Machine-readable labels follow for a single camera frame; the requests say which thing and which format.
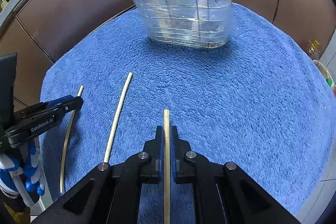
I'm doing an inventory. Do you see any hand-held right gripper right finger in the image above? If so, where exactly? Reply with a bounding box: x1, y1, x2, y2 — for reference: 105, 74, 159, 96
170, 125, 301, 224

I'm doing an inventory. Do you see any blue fluffy mat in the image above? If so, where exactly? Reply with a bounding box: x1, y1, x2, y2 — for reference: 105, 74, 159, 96
39, 2, 335, 224

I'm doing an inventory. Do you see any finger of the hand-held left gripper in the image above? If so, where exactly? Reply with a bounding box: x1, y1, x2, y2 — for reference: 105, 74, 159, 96
5, 96, 84, 149
14, 95, 74, 117

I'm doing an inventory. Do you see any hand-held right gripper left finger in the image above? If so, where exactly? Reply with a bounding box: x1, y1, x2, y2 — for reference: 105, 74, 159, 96
31, 126, 165, 224

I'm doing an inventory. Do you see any beige chopstick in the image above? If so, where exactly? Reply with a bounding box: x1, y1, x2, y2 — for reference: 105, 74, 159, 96
163, 109, 172, 224
104, 72, 133, 164
60, 86, 84, 193

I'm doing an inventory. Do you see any wire utensil holder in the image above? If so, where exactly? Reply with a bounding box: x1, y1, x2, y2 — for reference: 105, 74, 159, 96
123, 0, 234, 50

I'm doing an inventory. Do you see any person's left hand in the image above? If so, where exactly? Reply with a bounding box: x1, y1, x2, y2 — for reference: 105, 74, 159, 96
0, 140, 45, 205

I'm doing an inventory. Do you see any cooking oil bottle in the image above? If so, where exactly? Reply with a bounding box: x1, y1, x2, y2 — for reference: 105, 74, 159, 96
307, 40, 321, 60

